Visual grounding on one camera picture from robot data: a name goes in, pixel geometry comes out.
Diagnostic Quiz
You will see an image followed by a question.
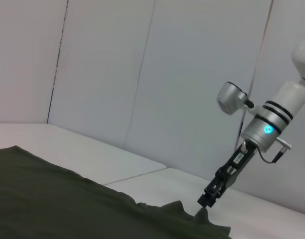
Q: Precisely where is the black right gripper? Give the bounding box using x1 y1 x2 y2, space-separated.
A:
197 140 258 209

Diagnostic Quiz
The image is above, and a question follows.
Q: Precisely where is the dark green t-shirt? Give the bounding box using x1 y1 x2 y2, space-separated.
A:
0 145 233 239

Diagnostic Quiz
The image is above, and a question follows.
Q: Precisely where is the right arm cable with plug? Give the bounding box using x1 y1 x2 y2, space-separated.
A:
256 137 293 164

